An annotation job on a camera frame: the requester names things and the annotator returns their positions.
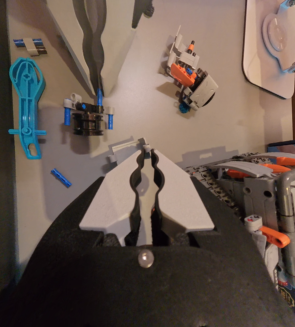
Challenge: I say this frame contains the blue robot kit box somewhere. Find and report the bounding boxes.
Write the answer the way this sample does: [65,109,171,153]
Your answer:
[266,137,295,317]

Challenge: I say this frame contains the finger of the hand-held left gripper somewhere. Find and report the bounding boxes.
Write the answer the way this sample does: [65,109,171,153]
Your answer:
[45,0,97,96]
[99,0,138,96]

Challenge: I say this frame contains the blue plastic separator tool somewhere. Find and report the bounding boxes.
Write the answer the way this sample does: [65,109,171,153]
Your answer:
[8,57,49,160]

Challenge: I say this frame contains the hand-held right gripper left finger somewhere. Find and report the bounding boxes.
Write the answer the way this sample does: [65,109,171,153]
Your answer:
[80,150,144,234]

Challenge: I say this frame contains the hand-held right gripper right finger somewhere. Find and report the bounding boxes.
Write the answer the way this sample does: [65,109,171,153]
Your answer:
[152,150,214,234]

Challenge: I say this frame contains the small grey blue pin connector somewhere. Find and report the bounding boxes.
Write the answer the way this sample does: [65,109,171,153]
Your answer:
[13,37,49,56]

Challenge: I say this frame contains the black wheel hub assembly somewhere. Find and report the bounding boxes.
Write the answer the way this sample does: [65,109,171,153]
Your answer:
[63,88,117,136]

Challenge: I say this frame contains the grey orange tracked toy robot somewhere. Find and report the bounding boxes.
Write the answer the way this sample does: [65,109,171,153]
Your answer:
[182,151,295,293]

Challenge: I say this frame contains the blue plastic pin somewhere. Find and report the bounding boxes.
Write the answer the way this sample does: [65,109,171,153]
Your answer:
[50,168,73,188]

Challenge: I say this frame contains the white desk stand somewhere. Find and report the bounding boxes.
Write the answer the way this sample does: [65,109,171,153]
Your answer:
[242,0,295,100]

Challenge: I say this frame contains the dark grey orange block assembly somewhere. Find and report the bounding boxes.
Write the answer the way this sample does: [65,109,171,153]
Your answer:
[174,64,220,114]

